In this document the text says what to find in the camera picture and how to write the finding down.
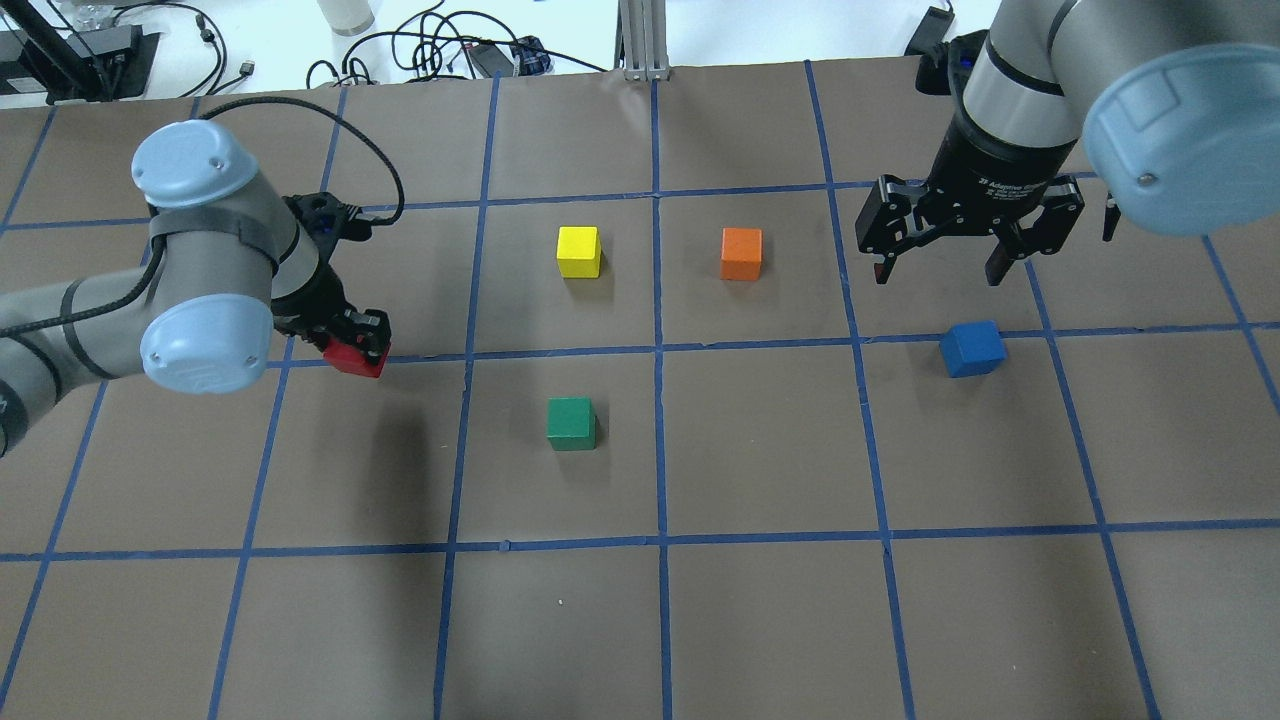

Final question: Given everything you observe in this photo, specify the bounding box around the red wooden block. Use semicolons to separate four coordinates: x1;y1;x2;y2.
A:
321;336;390;379

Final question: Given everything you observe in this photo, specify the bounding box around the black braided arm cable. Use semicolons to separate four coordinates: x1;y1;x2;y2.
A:
200;95;406;225

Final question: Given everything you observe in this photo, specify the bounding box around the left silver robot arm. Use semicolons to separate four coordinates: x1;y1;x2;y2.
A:
1;119;393;452

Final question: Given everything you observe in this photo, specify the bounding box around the green wooden block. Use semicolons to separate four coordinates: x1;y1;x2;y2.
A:
545;396;598;452

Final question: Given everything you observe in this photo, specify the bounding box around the black monitor stand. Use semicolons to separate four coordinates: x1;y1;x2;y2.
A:
3;1;161;106

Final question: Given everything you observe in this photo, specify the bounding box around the yellow wooden block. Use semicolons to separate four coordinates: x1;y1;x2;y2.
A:
556;225;603;279

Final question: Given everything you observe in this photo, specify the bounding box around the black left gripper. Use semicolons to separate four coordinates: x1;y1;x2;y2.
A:
275;234;392;354

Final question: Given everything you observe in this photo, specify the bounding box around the aluminium frame post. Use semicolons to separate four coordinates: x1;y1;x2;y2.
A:
614;0;671;82

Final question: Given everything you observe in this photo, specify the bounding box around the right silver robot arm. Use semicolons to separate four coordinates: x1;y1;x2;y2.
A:
855;1;1279;286

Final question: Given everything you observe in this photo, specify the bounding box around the orange wooden block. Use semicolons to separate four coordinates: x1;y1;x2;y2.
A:
719;227;764;282

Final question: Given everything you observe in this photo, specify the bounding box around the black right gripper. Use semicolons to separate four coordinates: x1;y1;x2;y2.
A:
856;110;1085;287

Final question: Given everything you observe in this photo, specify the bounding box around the blue wooden block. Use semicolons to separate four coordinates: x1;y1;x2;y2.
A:
940;320;1009;378

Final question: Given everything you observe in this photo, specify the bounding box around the black power adapter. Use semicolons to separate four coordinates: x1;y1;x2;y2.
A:
904;6;955;56

